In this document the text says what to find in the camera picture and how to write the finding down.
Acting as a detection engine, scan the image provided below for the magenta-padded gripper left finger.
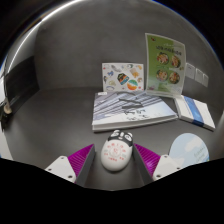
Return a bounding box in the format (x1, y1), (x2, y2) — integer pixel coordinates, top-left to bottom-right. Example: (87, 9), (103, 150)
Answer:
(44, 143), (97, 188)

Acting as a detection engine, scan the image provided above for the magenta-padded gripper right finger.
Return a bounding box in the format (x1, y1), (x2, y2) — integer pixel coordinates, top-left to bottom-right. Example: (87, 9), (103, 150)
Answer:
(132, 143), (184, 186)

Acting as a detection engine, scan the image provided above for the grey striped-cover book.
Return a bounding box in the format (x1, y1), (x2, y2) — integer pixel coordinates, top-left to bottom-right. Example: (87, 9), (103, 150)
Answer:
(91, 90), (179, 133)

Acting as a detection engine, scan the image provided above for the white book with blue band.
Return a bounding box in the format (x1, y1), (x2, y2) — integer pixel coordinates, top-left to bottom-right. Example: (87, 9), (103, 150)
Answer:
(173, 94), (217, 132)

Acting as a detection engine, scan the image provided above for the green food menu sign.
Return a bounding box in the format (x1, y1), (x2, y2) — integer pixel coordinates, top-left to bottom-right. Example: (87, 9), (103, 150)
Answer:
(144, 32), (187, 99)

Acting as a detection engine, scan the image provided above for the black panel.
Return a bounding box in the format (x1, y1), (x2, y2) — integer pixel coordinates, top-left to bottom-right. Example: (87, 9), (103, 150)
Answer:
(0, 55), (41, 130)

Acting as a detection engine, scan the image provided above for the white wall sockets group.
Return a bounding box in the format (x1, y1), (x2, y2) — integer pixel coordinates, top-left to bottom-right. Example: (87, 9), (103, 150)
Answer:
(185, 62), (210, 89)

